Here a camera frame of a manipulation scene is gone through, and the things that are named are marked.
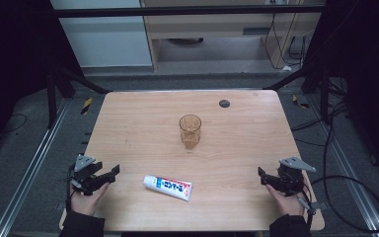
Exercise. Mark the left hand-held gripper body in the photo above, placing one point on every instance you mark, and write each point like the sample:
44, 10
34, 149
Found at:
85, 177

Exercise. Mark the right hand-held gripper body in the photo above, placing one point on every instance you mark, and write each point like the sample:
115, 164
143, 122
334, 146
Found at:
289, 179

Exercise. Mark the person's left hand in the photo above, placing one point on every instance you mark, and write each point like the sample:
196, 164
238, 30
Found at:
86, 200

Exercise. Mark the person's right hand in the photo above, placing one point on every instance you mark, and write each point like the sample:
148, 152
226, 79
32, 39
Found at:
286, 202

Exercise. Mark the white toothpaste tube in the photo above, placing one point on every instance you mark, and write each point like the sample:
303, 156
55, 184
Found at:
167, 187

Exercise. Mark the yellow black striped tape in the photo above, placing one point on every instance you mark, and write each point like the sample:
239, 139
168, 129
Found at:
86, 106
300, 102

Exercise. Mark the dark round table grommet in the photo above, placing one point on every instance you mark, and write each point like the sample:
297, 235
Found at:
224, 103

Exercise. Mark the black metal stand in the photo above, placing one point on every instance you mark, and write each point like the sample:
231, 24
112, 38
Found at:
52, 98
324, 95

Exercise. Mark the amber glass cup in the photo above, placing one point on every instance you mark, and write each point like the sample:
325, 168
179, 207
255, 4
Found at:
190, 130

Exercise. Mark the small white plug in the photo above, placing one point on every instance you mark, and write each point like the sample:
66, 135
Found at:
287, 68

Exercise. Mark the white cabinet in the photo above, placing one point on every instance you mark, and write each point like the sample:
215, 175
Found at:
105, 39

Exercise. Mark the black curtain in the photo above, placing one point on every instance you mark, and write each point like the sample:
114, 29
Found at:
13, 49
368, 65

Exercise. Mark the metal floor rail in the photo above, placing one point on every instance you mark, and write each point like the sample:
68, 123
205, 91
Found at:
345, 171
33, 164

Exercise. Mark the black horizontal frame bar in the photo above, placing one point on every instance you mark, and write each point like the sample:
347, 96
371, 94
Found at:
177, 11

